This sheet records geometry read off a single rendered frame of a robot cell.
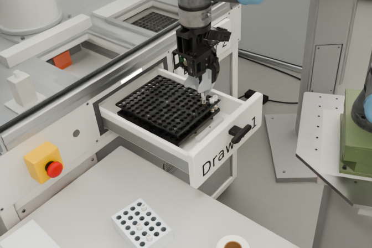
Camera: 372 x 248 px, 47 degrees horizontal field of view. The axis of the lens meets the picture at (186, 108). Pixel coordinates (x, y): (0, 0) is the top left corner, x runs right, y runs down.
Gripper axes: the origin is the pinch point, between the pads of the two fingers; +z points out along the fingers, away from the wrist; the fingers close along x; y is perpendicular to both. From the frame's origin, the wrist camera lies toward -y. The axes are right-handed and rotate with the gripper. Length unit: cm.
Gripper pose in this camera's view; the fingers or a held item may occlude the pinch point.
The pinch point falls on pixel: (204, 89)
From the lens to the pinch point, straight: 111.1
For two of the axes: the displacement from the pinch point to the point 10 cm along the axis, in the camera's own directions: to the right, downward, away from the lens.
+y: -6.4, 5.0, -5.9
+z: 0.7, 7.9, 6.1
